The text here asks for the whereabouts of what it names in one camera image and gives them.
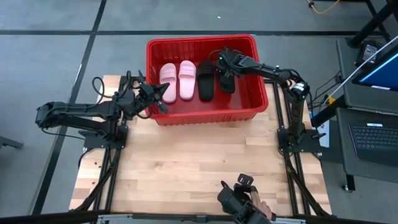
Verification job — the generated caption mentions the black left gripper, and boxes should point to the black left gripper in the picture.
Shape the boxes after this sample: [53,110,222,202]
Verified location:
[123,82,170,121]

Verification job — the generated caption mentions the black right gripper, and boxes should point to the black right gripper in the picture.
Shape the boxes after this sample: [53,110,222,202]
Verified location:
[215,48,251,78]

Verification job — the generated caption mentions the black slide sandal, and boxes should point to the black slide sandal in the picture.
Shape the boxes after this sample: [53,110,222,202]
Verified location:
[197,60,216,102]
[217,62,236,95]

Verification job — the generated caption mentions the pink slide sandal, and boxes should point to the pink slide sandal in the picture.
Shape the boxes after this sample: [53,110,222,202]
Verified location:
[178,60,197,101]
[159,62,178,104]

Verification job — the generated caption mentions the red plastic bin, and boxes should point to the red plastic bin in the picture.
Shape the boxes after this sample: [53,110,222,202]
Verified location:
[145,33,269,126]

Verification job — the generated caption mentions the grey desk cart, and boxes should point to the grey desk cart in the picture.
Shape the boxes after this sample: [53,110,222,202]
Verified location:
[335,36,398,191]

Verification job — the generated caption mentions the black power adapter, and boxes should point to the black power adapter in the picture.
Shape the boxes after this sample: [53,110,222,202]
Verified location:
[355,39,384,67]

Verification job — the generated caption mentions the person's hand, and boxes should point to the person's hand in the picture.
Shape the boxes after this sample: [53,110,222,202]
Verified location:
[250,190,276,220]

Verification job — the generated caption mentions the black stand leg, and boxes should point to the black stand leg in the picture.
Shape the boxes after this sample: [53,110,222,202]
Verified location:
[347,0,398,49]

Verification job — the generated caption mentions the grey furniture foot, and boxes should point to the grey furniture foot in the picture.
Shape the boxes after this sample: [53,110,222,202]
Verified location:
[0,135,25,150]

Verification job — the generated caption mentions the monitor with blue screen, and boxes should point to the monitor with blue screen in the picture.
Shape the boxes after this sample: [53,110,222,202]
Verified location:
[351,51,398,91]

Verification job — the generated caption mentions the black laptop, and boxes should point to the black laptop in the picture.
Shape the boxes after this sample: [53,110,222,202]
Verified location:
[348,123,398,167]

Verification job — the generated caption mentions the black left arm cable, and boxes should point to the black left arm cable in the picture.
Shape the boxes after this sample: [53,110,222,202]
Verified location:
[91,77,125,105]

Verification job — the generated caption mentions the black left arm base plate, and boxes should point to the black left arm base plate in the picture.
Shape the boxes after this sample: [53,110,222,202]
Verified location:
[83,124,129,149]

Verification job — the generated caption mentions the yellow cable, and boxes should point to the yellow cable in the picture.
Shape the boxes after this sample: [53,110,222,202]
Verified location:
[306,0,340,15]

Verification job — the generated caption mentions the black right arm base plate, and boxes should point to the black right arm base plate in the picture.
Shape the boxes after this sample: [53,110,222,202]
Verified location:
[277,128,323,153]

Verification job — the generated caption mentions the black device with bracket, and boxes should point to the black device with bracket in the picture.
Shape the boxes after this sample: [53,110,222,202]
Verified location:
[216,173,271,224]

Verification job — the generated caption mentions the white cable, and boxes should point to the white cable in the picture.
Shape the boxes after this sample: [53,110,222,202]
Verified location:
[323,37,398,104]

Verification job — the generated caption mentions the black frame crossbar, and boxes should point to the black frame crossbar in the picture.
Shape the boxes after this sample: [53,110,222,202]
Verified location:
[0,210,398,224]

